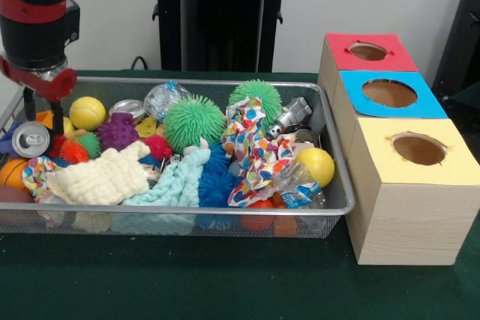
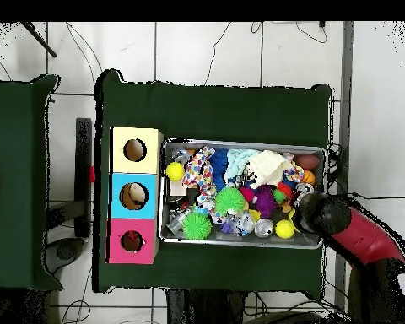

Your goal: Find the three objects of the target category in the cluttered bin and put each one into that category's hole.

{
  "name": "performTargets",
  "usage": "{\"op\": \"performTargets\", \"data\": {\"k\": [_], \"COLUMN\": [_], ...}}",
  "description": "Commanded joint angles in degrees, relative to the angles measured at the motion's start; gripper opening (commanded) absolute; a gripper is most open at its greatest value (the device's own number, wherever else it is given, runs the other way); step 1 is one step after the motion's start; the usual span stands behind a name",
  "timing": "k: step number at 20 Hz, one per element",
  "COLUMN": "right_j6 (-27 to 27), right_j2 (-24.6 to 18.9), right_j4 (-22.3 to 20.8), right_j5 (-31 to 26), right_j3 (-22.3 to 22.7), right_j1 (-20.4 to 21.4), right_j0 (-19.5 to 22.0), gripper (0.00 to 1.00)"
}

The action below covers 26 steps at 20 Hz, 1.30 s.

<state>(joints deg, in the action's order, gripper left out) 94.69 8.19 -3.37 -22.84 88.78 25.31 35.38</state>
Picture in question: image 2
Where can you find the polka dot cloth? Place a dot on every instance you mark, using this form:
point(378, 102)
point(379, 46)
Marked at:
point(199, 172)

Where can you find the cream knitted cloth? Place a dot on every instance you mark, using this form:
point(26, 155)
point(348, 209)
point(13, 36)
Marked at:
point(268, 167)

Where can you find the orange striped tiger plush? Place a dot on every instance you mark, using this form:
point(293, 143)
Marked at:
point(130, 235)

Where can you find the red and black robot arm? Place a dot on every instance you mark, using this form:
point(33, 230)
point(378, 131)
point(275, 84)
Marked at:
point(364, 236)

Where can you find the silver mesh bin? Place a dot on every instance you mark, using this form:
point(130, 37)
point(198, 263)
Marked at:
point(229, 241)

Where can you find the wooden box with three holes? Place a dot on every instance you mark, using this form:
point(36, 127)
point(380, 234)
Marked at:
point(118, 162)

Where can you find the blue spiky ball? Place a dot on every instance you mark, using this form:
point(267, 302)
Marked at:
point(218, 168)

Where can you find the large yellow ball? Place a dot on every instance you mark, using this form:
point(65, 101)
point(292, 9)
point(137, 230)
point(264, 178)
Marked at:
point(174, 171)

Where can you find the large green spiky ball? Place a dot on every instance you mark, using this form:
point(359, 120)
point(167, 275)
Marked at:
point(230, 201)
point(197, 226)

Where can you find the light teal knitted cloth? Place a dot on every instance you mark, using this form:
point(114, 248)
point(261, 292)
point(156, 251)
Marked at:
point(236, 162)

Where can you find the dark green tablecloth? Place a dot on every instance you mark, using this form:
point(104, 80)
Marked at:
point(206, 111)

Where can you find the small yellow ball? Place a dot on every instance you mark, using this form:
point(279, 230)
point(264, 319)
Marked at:
point(285, 228)

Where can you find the brown toy football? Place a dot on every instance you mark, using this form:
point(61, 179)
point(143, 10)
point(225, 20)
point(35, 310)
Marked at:
point(307, 161)

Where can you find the small orange basketball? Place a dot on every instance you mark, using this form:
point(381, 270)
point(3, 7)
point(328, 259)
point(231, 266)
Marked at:
point(309, 177)

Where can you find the black stand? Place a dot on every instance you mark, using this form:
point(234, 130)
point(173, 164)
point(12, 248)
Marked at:
point(83, 152)

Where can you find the green-covered side table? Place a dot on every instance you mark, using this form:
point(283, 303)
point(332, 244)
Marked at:
point(13, 185)

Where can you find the black rod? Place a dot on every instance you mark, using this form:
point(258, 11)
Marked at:
point(40, 40)

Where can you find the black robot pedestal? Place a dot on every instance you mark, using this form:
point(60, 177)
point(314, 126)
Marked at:
point(202, 307)

